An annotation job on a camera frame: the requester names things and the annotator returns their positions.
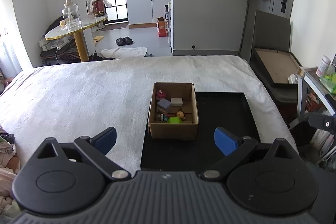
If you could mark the green cube charger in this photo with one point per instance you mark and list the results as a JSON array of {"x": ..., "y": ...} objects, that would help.
[{"x": 175, "y": 120}]

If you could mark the magenta figurine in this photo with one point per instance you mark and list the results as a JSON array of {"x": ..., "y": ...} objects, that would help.
[{"x": 160, "y": 95}]

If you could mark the black frame with brown backing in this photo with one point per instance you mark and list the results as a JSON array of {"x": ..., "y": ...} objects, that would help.
[{"x": 278, "y": 66}]

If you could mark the red and blue figurine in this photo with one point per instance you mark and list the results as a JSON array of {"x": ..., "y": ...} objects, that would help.
[{"x": 162, "y": 117}]

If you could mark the black slipper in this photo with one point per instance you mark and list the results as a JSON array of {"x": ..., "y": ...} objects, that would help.
[
  {"x": 120, "y": 42},
  {"x": 128, "y": 40}
]

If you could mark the black waste bin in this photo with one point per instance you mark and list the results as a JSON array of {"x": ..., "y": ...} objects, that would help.
[{"x": 302, "y": 138}]

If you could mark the brown cardboard box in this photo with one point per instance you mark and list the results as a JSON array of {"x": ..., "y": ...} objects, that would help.
[{"x": 173, "y": 130}]

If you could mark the clear glass jar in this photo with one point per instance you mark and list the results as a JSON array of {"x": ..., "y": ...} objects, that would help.
[{"x": 71, "y": 15}]

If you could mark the white kitchen cabinet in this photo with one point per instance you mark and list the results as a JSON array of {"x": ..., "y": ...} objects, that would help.
[{"x": 147, "y": 7}]

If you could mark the pink and white jar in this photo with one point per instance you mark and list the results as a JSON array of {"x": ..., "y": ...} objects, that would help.
[{"x": 323, "y": 66}]

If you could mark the red tin can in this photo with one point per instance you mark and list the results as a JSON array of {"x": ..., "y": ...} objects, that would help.
[{"x": 99, "y": 8}]

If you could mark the white desk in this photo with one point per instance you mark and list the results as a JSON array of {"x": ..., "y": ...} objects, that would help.
[{"x": 312, "y": 85}]

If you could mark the green plastic bag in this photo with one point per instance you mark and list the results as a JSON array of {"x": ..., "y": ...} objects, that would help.
[{"x": 329, "y": 83}]

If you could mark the dark grey panel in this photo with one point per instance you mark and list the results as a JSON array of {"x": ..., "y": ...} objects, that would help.
[{"x": 273, "y": 32}]

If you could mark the white charger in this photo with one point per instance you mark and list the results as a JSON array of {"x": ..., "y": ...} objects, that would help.
[{"x": 177, "y": 101}]

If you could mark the black tray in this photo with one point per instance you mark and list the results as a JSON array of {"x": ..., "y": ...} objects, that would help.
[{"x": 225, "y": 113}]

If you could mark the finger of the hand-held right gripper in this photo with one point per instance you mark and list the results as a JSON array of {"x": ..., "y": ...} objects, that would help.
[{"x": 321, "y": 121}]

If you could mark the brown cream figurine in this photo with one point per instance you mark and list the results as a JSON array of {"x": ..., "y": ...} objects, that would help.
[{"x": 160, "y": 109}]

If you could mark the white towel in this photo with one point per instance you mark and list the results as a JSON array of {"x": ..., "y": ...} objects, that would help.
[{"x": 123, "y": 53}]

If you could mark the purple grey cube toy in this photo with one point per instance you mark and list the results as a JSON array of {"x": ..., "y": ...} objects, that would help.
[{"x": 164, "y": 103}]

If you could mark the orange carton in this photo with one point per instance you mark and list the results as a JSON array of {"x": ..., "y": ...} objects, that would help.
[{"x": 162, "y": 27}]

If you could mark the clutter under round table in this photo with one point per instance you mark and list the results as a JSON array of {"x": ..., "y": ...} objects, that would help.
[{"x": 52, "y": 47}]

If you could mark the yellow slipper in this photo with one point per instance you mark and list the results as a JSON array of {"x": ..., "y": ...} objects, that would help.
[{"x": 98, "y": 38}]

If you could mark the round gold-rimmed table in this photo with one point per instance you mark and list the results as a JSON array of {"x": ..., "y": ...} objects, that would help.
[{"x": 78, "y": 43}]

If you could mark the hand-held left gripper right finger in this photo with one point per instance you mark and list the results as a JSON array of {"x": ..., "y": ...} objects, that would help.
[{"x": 225, "y": 140}]

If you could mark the red basket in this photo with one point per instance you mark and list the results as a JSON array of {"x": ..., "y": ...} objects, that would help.
[{"x": 313, "y": 102}]

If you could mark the pile of pale clothes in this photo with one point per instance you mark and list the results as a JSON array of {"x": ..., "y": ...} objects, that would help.
[{"x": 6, "y": 155}]

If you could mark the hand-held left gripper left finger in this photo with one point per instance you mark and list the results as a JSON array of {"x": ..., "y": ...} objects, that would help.
[{"x": 105, "y": 139}]

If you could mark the spray bottle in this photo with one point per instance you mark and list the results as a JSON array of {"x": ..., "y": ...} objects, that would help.
[{"x": 166, "y": 12}]

